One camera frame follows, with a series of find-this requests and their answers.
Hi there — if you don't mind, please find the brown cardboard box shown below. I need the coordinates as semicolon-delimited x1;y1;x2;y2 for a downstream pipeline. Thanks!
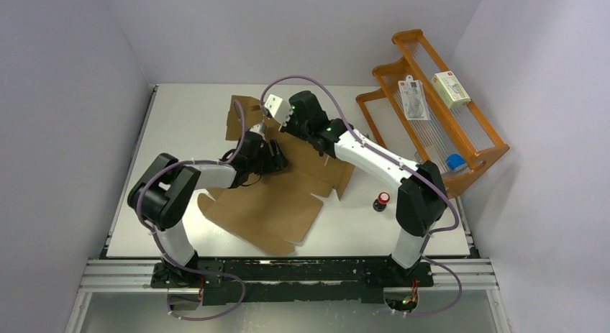
197;95;355;256

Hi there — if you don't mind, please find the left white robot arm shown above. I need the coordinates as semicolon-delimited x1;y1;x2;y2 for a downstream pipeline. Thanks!
127;131;288;287

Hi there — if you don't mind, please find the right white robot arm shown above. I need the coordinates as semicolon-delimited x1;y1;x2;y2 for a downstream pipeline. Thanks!
264;91;448;286

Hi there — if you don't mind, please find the white green small box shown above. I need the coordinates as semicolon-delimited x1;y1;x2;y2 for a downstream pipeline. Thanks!
431;70;471;109

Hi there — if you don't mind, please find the red black push button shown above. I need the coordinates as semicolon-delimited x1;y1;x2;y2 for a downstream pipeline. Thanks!
373;192;391;212

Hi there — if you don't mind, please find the clear packaged item with card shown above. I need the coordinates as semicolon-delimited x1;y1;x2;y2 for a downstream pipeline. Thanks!
398;75;430;121

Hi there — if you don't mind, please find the orange wooden shelf rack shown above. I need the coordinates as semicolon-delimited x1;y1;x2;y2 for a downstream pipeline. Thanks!
355;29;510;198

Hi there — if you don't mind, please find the blue tape roll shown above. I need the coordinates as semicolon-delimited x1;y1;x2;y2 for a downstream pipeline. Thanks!
445;153;468;173

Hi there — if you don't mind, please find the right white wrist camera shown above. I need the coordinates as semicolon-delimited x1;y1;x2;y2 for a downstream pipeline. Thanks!
263;94;293;127

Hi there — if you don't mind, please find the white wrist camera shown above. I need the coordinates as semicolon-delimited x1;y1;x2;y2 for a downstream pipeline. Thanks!
263;94;293;127
249;122;266;137

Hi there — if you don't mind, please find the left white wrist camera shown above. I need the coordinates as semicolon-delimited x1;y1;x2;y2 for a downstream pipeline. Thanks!
249;122;266;137

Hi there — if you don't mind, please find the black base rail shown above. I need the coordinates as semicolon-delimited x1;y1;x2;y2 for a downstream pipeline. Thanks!
150;256;434;306

